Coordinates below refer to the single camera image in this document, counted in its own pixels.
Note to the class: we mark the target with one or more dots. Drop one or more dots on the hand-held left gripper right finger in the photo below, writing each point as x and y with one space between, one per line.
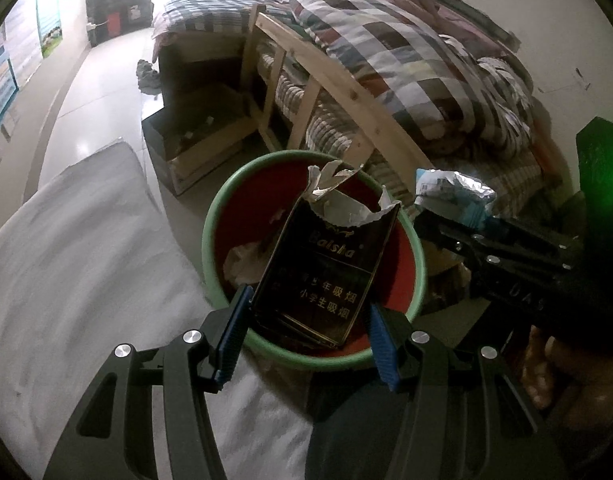
384 350

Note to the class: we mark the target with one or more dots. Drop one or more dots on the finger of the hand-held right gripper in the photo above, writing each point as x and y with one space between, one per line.
506 264
516 237

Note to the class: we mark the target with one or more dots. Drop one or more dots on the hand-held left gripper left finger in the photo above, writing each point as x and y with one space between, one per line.
234 330

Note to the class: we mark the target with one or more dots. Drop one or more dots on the green basin with red inside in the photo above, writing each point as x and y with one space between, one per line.
401 260

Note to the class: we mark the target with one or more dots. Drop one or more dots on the black glossy cigarette box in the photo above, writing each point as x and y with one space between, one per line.
316 270

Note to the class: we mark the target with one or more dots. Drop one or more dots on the person's right hand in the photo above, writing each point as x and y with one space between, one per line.
541 370

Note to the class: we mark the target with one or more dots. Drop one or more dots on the crumpled white wrapper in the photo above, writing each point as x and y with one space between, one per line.
241 260

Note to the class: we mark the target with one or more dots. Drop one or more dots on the striped mattress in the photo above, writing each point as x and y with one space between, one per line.
331 125

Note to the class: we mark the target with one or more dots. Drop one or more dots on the multicolour checked quilt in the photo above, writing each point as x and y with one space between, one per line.
386 35

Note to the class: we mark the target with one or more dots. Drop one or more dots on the cloth heap on floor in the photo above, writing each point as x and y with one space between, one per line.
149 74

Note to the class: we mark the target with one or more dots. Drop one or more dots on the blue plaid bed quilt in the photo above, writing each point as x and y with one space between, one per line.
211 5

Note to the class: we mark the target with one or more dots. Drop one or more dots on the red container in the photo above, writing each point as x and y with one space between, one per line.
114 24

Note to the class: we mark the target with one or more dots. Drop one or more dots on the white jug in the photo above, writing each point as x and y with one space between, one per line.
135 12

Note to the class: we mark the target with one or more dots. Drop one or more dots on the wooden bed rail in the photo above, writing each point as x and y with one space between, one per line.
336 75

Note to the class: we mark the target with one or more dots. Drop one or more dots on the green landscape wall poster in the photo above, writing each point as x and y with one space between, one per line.
49 20

